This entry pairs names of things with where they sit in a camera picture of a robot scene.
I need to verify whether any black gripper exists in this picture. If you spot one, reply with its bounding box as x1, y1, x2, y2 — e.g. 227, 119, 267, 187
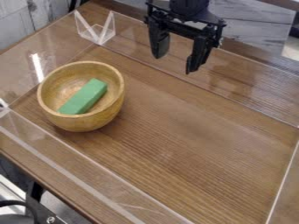
144, 2, 227, 74

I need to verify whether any green rectangular block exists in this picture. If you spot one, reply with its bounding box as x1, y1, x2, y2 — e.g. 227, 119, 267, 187
57, 79, 108, 115

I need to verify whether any brown wooden bowl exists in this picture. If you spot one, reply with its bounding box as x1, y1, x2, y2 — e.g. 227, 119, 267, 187
37, 61, 125, 132

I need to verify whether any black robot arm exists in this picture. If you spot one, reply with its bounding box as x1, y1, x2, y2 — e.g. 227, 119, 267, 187
144, 0, 227, 74

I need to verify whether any clear acrylic corner bracket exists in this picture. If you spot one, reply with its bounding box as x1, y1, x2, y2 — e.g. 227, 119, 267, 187
73, 10, 116, 46

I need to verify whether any clear acrylic front wall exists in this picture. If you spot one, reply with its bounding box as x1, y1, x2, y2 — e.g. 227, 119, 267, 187
0, 99, 192, 224

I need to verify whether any black table leg bracket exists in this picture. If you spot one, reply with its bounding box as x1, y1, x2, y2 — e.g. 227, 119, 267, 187
25, 182, 66, 224

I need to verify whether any black cable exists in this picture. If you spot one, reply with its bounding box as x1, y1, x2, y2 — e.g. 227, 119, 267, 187
0, 199, 40, 224

